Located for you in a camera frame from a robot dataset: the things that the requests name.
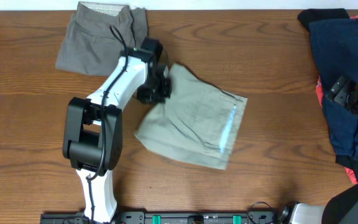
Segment light khaki shorts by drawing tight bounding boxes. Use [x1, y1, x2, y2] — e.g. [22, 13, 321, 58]
[135, 63, 247, 170]

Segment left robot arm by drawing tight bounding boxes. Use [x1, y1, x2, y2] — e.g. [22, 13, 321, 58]
[63, 45, 171, 223]

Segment navy blue garment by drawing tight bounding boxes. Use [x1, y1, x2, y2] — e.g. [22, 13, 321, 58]
[308, 17, 358, 161]

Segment black garment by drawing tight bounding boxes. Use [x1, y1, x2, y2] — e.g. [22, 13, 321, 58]
[296, 8, 358, 181]

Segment folded dark grey shorts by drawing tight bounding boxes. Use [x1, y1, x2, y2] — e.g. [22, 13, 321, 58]
[55, 2, 148, 76]

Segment black mounting rail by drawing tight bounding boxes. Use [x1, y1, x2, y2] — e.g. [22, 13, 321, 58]
[40, 208, 291, 224]

